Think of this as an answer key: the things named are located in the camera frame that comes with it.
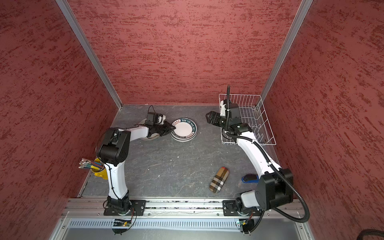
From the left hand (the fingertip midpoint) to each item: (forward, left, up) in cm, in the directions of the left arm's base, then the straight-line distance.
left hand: (175, 130), depth 101 cm
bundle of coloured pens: (-30, +41, +12) cm, 52 cm away
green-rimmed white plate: (+2, -7, -2) cm, 8 cm away
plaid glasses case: (-32, -28, -1) cm, 43 cm away
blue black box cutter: (-32, -45, 0) cm, 55 cm away
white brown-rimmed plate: (-11, +12, +8) cm, 18 cm away
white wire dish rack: (+18, -59, -2) cm, 62 cm away
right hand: (-6, -22, +19) cm, 30 cm away
